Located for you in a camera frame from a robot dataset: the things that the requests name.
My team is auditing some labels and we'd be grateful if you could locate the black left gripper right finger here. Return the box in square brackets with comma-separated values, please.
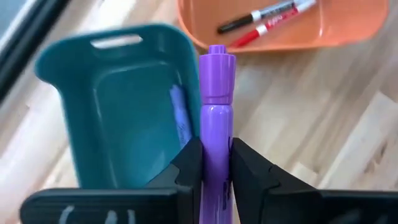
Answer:
[231, 137, 398, 224]

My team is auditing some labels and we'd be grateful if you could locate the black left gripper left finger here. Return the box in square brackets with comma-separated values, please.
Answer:
[19, 138, 204, 224]

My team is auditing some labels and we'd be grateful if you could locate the lavender highlighter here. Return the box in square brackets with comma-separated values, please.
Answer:
[198, 44, 237, 224]
[169, 83, 194, 151]

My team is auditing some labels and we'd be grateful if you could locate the red Expo marker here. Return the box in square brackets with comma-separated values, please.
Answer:
[228, 0, 318, 49]

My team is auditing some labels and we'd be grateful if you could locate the black Expo marker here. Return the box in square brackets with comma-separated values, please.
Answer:
[216, 0, 301, 35]

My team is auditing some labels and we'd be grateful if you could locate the teal plastic bin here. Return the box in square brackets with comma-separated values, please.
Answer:
[34, 23, 203, 190]

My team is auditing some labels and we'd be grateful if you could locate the orange plastic bin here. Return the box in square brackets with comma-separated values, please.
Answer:
[177, 0, 389, 54]

